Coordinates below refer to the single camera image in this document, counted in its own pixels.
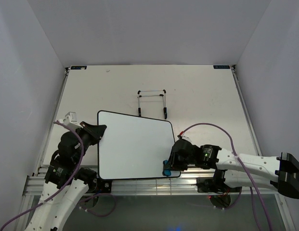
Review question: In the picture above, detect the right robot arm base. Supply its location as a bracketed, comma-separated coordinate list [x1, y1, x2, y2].
[196, 170, 242, 210]

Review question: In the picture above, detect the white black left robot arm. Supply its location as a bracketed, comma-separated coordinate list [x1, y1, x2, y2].
[26, 122, 107, 231]

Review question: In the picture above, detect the blue bone-shaped whiteboard eraser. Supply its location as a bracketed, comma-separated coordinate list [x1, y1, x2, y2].
[162, 160, 171, 177]

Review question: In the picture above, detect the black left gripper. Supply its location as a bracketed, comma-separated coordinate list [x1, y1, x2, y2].
[75, 120, 107, 162]

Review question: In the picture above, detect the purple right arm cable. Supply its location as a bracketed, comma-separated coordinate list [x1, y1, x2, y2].
[182, 122, 275, 231]

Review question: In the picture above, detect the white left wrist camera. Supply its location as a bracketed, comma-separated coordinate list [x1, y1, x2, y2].
[57, 112, 82, 130]

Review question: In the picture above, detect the white whiteboard black frame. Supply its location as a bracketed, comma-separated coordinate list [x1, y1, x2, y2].
[97, 110, 175, 180]

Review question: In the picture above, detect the blue label right corner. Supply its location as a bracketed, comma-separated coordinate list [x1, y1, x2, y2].
[213, 65, 230, 69]

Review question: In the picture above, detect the blue label left corner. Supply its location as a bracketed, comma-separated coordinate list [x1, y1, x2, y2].
[70, 66, 87, 70]

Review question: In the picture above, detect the metal whiteboard stand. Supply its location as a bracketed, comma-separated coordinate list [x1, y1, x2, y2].
[137, 89, 168, 120]

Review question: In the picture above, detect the blue label corner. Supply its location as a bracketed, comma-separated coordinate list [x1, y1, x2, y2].
[70, 66, 87, 70]
[213, 65, 230, 69]

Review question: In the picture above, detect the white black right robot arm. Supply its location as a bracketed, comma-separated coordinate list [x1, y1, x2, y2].
[163, 138, 299, 199]

